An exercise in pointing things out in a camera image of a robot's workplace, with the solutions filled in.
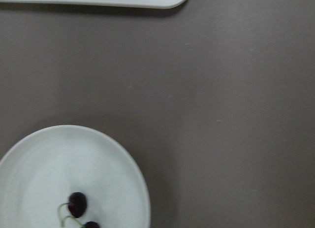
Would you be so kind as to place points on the red cherry with stem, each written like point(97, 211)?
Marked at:
point(76, 205)

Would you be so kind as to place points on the round white plate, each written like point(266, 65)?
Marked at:
point(38, 174)

